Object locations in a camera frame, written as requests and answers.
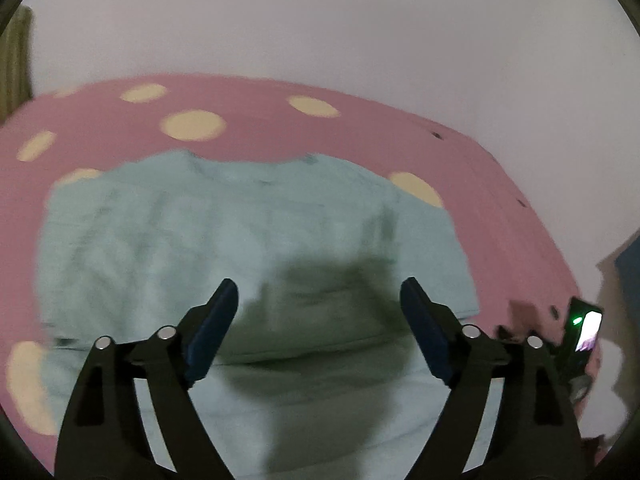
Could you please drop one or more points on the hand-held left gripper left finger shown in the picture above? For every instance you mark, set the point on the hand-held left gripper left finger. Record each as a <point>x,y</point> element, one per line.
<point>216,327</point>

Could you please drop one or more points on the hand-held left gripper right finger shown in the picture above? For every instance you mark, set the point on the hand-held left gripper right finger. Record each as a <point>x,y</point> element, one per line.
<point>425,327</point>

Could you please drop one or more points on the light blue puffer jacket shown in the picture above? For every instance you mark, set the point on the light blue puffer jacket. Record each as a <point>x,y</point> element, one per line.
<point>200,220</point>

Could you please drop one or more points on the dark blue object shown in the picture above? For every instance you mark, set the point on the dark blue object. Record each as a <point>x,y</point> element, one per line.
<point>631,265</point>

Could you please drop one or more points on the pink dotted bed sheet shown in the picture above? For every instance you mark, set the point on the pink dotted bed sheet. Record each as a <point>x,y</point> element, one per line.
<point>350,140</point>

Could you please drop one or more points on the striped olive cloth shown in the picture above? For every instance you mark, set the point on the striped olive cloth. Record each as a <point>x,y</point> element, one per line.
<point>15,70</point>

